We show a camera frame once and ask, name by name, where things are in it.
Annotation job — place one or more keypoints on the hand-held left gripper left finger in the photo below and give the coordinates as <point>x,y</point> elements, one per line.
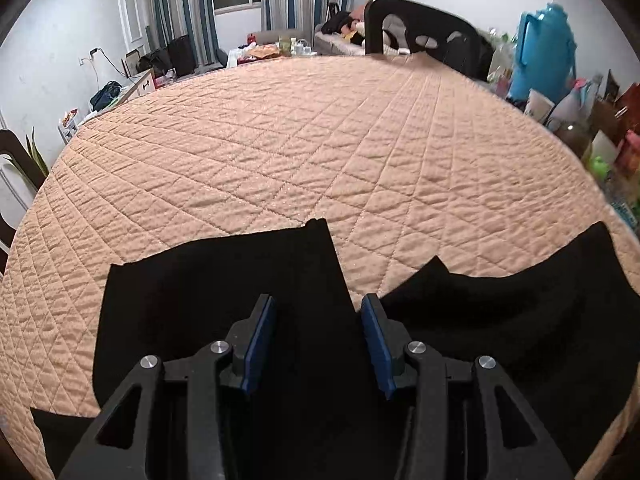
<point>258,340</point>

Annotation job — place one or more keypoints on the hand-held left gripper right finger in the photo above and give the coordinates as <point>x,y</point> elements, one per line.
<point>376,340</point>

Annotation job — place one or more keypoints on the black pants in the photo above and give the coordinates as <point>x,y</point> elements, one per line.
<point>525,330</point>

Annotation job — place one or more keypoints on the peach quilted blanket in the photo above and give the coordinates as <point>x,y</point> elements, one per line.
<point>300,150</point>

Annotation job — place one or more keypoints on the white desk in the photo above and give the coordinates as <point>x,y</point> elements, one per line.
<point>142,85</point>

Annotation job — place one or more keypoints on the white paper cup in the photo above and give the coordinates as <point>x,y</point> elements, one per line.
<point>539,106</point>

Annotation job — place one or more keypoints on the green potted plant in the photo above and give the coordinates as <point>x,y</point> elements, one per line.
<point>36,157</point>

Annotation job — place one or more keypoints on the dark handbag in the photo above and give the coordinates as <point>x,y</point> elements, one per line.
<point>106,95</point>

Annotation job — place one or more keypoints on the cluttered low table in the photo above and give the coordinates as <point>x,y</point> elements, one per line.
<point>270,50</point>

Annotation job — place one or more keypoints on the black bags by curtain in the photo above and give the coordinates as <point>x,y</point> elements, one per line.
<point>170,55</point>

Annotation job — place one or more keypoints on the grey sofa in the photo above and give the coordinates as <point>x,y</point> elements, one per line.
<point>340,40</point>

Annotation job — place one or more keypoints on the black plastic chair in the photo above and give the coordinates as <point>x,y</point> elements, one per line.
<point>12,160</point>
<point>425,20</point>

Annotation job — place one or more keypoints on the blue thermos jug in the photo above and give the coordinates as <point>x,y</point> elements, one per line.
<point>542,50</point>

